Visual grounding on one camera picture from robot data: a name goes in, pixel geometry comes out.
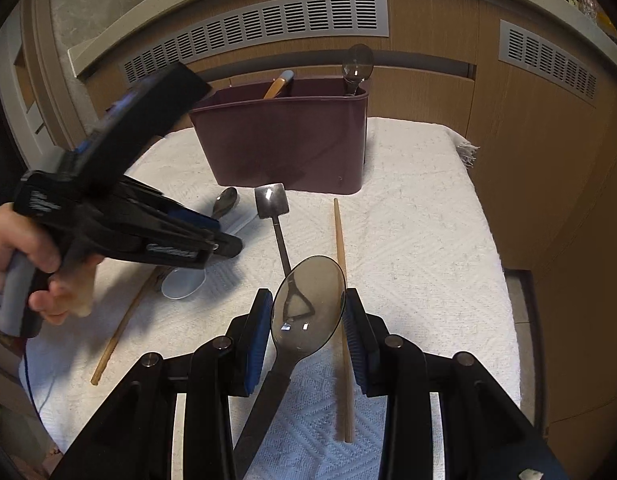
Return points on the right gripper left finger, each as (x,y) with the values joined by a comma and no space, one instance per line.
(249,334)

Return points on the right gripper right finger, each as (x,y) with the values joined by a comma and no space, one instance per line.
(370,357)

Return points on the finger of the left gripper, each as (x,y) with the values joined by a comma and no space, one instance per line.
(184,245)
(147,215)

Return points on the white plastic spoon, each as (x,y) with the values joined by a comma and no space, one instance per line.
(182,283)

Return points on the small metal shovel spoon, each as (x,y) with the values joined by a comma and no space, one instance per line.
(272,203)

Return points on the wooden chopstick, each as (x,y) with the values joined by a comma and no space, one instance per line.
(150,284)
(349,409)

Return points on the person's left hand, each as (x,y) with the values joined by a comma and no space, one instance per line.
(69,291)

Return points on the small steel smiley spoon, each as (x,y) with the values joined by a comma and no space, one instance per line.
(225,202)

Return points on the white textured cloth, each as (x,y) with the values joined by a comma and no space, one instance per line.
(418,250)

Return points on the maroon utensil holder box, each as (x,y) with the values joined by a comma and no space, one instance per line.
(311,137)

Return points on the dark spoon in holder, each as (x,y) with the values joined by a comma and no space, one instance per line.
(357,67)

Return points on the wooden cabinet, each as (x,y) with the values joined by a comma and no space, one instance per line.
(546,171)

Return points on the long grey vent grille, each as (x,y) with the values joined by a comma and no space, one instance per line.
(260,23)

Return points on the small grey vent grille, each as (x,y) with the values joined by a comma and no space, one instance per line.
(528,51)

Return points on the wooden handled utensil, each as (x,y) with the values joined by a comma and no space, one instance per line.
(278,84)

